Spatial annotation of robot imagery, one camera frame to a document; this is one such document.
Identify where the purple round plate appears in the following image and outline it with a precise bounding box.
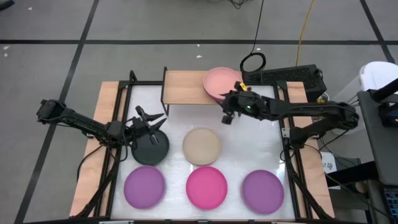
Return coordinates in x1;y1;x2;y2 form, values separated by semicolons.
241;169;285;215
123;166;166;210

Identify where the beige round plate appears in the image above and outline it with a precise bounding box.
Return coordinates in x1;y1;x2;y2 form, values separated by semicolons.
182;127;223;166

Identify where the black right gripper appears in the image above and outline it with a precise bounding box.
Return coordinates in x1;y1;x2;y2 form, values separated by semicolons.
220;90;248;125

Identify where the dark grey cart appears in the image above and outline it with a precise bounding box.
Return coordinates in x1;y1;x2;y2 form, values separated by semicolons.
357;77;398;187

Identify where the white trash bin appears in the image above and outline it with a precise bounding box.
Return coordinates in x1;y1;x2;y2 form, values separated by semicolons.
329;61;398;136

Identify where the black floor cable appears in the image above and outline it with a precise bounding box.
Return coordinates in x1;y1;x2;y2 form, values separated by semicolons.
228;0;267;74

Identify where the pink round plate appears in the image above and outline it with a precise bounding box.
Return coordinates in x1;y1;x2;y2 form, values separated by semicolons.
185;166;228;210

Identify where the salmon round plate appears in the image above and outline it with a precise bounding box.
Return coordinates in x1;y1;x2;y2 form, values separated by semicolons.
203;67;243;103

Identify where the white table mat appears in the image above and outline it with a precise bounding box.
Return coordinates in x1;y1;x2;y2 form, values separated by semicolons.
110;85;296;220

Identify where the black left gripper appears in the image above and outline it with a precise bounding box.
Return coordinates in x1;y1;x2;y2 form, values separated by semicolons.
123;105;167;145

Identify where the white paper label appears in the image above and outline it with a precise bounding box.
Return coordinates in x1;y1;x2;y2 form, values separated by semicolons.
321;151;338;172

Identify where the black round plate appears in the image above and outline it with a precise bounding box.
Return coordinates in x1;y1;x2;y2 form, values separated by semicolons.
131;129;170;167

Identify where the yellow floor cable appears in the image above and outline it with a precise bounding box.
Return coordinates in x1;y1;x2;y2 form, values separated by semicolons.
295;0;315;66

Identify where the wooden shelf with black legs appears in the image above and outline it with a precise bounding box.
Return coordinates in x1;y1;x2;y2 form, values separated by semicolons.
160;66;246;118

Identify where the dark keyboard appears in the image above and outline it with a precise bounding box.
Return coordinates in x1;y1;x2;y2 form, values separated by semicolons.
384;186;398;220

